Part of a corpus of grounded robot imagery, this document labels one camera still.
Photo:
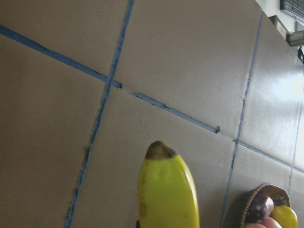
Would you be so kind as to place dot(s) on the purple eggplant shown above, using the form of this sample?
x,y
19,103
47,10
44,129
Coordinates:
x,y
260,208

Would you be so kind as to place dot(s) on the brown wicker basket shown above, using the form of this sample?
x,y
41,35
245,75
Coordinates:
x,y
278,195

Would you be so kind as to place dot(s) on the yellow banana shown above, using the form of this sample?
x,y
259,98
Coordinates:
x,y
166,193
285,216

